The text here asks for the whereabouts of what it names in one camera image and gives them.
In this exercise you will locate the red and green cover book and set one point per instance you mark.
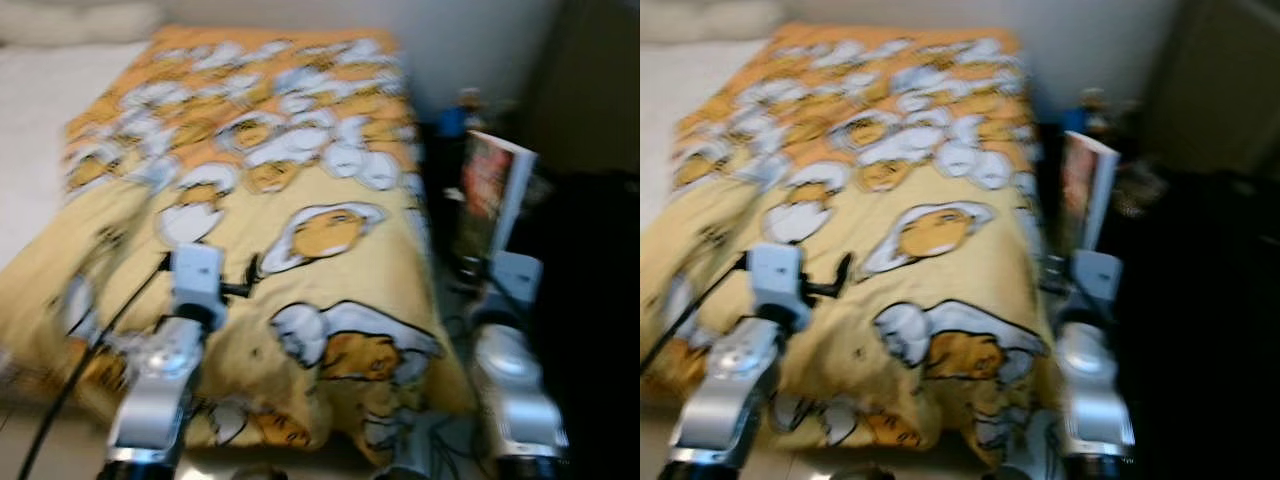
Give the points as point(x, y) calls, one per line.
point(1085, 190)
point(490, 190)

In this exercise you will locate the yellow cartoon print blanket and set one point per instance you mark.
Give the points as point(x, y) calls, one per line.
point(300, 150)
point(900, 150)

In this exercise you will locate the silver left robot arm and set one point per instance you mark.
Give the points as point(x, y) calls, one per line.
point(160, 390)
point(725, 390)

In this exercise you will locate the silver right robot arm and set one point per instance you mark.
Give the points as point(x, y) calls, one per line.
point(1095, 390)
point(510, 390)

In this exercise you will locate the dark nightstand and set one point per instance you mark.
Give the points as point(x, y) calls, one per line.
point(1200, 330)
point(590, 330)

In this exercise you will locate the small blue object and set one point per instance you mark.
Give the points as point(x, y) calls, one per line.
point(1073, 120)
point(453, 122)

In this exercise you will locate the beige door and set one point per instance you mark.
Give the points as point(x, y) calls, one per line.
point(590, 80)
point(1220, 80)

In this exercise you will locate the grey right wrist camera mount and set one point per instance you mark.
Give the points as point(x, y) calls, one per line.
point(1098, 280)
point(518, 285)

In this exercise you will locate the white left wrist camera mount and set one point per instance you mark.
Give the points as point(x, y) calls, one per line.
point(775, 275)
point(197, 275)

